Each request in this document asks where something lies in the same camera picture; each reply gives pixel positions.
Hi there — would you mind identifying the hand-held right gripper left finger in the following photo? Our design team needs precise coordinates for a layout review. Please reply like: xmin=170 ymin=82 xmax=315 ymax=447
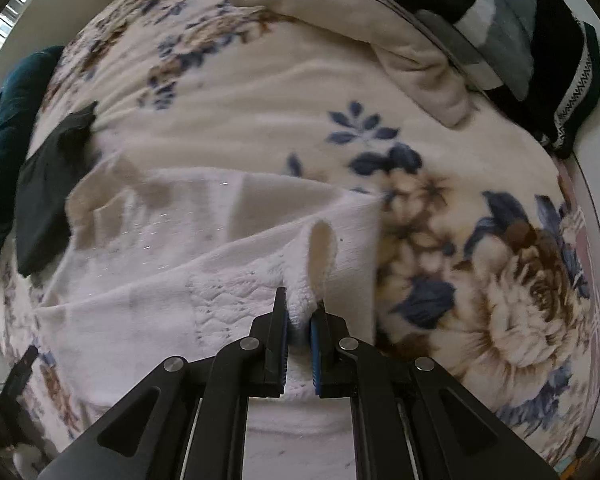
xmin=38 ymin=287 xmax=288 ymax=480

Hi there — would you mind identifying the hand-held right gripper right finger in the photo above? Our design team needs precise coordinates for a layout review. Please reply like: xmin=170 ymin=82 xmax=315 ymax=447
xmin=309 ymin=300 xmax=561 ymax=480

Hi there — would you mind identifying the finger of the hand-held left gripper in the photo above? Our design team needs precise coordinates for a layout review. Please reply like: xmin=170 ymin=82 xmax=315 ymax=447
xmin=0 ymin=344 xmax=41 ymax=413

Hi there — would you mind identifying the white knitted sweater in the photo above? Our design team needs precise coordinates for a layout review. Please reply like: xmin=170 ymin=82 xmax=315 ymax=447
xmin=32 ymin=156 xmax=383 ymax=480

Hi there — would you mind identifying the black cloth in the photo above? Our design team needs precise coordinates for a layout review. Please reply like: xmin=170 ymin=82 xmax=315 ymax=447
xmin=14 ymin=100 xmax=100 ymax=279

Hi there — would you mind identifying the floral fleece blanket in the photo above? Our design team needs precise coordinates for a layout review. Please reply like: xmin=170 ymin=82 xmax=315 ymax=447
xmin=0 ymin=0 xmax=600 ymax=480

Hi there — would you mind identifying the dark teal garment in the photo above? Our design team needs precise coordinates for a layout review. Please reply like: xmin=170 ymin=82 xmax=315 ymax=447
xmin=0 ymin=45 xmax=67 ymax=286

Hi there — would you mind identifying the beige fleece garment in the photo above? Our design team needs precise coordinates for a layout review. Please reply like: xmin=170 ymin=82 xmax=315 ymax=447
xmin=228 ymin=0 xmax=477 ymax=128

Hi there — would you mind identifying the dark striped knit sweater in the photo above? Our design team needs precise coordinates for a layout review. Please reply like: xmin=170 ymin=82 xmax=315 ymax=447
xmin=365 ymin=0 xmax=600 ymax=160

